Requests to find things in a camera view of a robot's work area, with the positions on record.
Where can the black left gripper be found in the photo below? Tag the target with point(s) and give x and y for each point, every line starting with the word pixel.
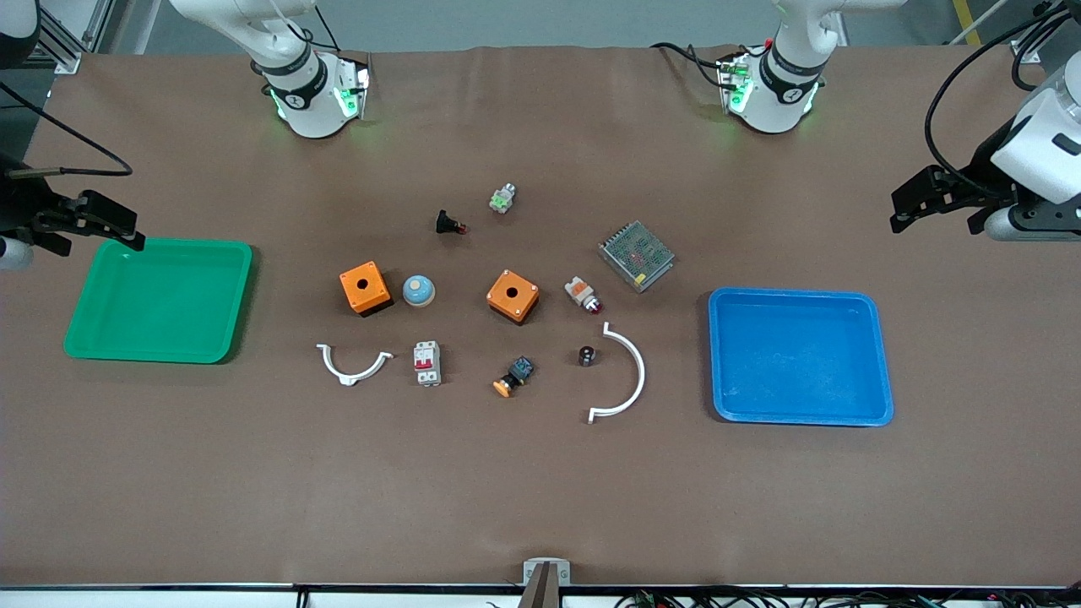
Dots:
pixel 984 171

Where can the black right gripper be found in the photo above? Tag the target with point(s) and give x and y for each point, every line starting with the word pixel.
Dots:
pixel 19 204

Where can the white circuit breaker red switch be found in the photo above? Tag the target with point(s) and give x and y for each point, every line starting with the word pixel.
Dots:
pixel 427 363

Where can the small black capacitor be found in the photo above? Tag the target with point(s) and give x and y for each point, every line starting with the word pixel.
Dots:
pixel 588 355

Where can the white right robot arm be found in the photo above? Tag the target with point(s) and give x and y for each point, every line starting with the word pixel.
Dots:
pixel 308 101

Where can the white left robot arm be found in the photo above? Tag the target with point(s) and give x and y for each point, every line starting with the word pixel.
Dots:
pixel 781 101

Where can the green plastic tray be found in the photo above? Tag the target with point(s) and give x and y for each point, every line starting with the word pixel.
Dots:
pixel 160 304

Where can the blue plastic tray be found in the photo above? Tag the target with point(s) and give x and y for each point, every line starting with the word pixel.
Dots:
pixel 798 359

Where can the orange button box black base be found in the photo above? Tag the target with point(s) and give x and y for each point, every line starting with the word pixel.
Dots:
pixel 365 287
pixel 512 295

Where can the small white curved clamp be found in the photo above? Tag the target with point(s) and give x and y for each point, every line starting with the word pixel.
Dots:
pixel 350 376

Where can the metal mesh power supply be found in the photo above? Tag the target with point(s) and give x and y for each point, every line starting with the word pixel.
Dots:
pixel 636 256

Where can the blue dome buzzer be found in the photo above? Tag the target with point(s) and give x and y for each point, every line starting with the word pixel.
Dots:
pixel 419 291

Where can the large white curved arc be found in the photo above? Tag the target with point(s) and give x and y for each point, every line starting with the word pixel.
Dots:
pixel 639 371

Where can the black indicator light red tip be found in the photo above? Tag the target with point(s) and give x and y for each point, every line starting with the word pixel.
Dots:
pixel 446 222

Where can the red white orange indicator lamp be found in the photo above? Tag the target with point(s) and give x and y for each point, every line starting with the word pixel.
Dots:
pixel 581 293

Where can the orange black push button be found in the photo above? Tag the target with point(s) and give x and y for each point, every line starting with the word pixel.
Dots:
pixel 513 377

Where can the brown table mat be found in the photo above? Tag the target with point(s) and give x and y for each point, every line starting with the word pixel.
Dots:
pixel 540 490

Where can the aluminium frame profile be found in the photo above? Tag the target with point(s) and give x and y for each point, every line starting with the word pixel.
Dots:
pixel 67 46
pixel 1026 52

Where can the green silver push button switch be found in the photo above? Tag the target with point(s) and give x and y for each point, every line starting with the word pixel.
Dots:
pixel 503 198

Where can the grey metal edge bracket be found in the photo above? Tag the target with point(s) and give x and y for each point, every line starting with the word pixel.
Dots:
pixel 529 567

